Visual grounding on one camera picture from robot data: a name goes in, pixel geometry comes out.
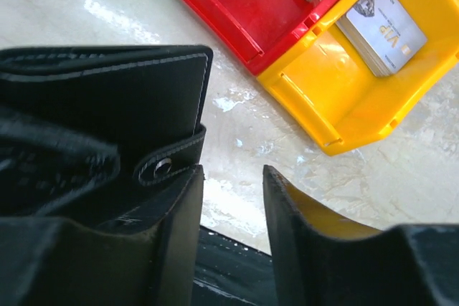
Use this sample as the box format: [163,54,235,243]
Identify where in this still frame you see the red plastic bin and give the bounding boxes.
[183,0,338,76]

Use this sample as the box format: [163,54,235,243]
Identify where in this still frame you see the yellow plastic bin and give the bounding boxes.
[258,0,458,156]

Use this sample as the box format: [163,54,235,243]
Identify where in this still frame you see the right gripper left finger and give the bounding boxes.
[1,165,204,305]

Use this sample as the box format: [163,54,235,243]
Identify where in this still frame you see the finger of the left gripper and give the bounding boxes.
[1,107,120,216]

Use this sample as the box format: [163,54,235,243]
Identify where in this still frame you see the silver VIP card stack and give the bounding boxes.
[336,0,427,77]

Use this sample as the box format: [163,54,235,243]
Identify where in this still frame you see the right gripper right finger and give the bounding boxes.
[262,166,458,305]

